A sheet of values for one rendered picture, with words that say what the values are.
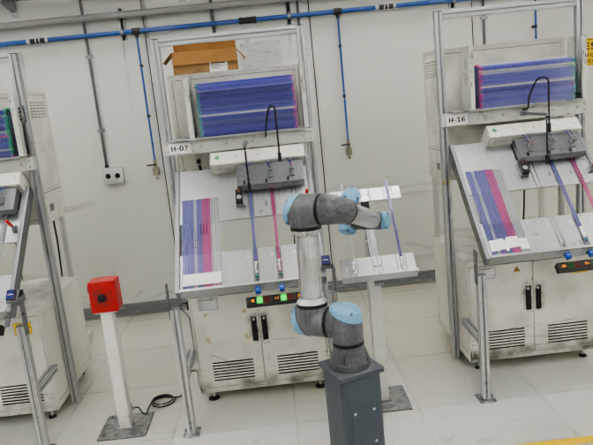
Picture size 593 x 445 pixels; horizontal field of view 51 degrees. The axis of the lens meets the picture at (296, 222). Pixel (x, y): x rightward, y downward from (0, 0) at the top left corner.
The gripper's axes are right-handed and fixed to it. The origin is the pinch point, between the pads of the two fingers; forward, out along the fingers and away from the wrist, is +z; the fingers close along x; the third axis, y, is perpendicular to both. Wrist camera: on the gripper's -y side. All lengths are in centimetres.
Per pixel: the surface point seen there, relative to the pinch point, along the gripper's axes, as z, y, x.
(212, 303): 35, -26, 71
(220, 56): 24, 108, 55
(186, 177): 21, 38, 77
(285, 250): 6.6, -9.3, 30.2
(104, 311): 15, -28, 120
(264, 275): 2.6, -21.2, 41.3
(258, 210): 14.0, 14.0, 41.4
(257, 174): 14, 33, 41
